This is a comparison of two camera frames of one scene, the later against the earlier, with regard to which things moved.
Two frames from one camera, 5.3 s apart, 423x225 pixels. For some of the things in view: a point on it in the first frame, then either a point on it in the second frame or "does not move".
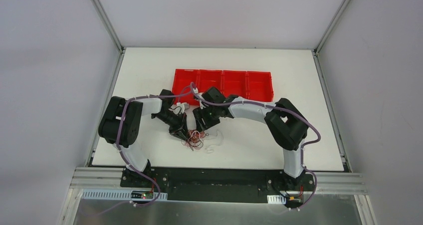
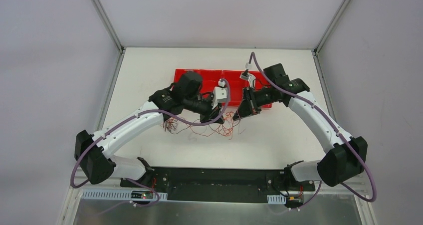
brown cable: [195, 139] -> [226, 127]
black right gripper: [201, 123] -> [250, 101]
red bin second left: [208, 79] does not move
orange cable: [194, 139] -> [226, 127]
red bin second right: [235, 82] does not move
